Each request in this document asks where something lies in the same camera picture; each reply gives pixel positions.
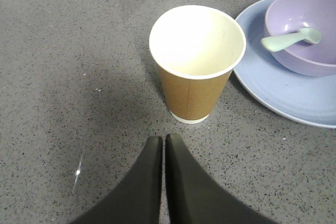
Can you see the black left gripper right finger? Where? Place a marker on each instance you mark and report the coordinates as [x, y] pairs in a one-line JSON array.
[[194, 197]]

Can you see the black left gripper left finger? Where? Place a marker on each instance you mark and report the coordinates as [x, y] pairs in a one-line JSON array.
[[137, 197]]

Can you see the brown paper cup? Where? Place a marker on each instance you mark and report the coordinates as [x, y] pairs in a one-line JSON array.
[[195, 48]]

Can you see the light green plastic spoon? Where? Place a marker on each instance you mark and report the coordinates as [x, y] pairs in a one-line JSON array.
[[280, 42]]

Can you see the purple plastic bowl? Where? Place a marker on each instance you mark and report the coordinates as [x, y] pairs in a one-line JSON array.
[[287, 17]]

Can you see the light blue plate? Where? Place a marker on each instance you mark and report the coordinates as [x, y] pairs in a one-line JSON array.
[[304, 99]]

